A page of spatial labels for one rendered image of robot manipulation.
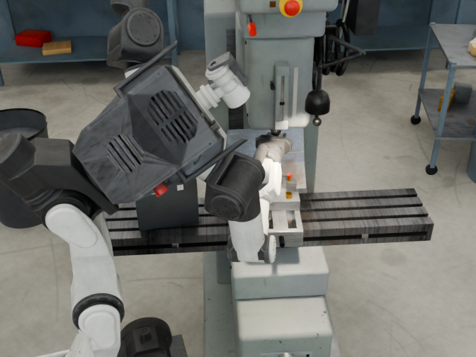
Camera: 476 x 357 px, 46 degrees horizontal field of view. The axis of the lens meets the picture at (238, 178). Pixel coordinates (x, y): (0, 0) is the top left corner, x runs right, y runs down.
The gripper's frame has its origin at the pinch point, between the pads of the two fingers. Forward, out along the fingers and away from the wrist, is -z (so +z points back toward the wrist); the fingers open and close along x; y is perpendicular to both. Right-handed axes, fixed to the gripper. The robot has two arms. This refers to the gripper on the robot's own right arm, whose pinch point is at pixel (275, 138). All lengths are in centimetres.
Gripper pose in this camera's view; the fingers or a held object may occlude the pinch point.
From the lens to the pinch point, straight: 192.8
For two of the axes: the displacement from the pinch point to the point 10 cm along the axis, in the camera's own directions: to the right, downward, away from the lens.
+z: -2.5, 5.3, -8.1
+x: -9.7, -1.2, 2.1
